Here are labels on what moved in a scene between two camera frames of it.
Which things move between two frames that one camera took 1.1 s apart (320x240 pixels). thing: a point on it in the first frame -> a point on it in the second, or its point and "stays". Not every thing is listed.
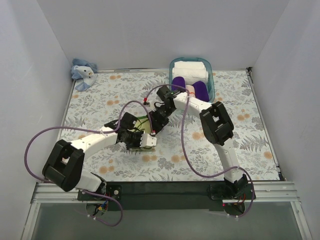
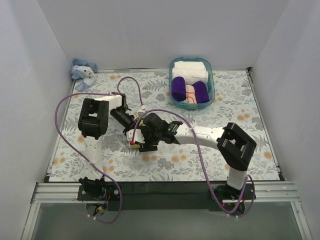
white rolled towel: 192,71 stays
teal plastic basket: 208,66 stays
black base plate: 167,197 stays
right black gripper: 155,121 -> 146,144
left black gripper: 136,139 -> 128,124
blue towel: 84,71 stays
